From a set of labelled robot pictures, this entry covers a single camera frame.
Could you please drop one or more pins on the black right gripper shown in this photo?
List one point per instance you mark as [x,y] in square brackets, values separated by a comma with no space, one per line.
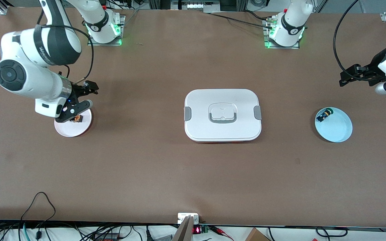
[77,92]

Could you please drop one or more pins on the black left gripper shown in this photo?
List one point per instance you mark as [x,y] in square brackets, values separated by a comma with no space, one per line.
[371,71]

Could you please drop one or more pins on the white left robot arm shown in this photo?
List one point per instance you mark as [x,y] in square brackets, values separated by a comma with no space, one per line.
[292,23]

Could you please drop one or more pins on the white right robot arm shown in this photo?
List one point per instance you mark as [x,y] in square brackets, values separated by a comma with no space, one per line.
[28,77]

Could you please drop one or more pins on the pink round plate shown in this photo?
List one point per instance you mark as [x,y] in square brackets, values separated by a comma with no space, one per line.
[72,130]

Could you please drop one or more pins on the light blue round plate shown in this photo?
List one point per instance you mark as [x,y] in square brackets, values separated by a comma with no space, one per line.
[337,129]

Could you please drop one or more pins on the lit equipment rack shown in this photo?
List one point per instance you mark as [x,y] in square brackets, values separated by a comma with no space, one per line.
[196,4]

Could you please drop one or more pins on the grey slanted bar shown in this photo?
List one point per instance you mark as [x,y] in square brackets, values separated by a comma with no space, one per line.
[184,231]

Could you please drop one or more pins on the small red digit display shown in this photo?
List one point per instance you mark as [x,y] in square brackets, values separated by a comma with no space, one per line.
[197,230]

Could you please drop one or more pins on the brown cardboard box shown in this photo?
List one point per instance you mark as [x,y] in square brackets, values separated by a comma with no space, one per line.
[256,236]

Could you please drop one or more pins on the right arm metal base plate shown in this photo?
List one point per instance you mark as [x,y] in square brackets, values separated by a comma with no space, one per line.
[94,43]

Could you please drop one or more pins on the green push-button switch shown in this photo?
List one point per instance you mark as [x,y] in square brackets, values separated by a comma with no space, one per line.
[323,115]

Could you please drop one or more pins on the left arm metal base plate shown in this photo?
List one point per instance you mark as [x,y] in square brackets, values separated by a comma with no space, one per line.
[268,45]

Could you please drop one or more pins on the white table edge bracket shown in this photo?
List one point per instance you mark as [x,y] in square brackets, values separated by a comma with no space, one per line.
[183,217]

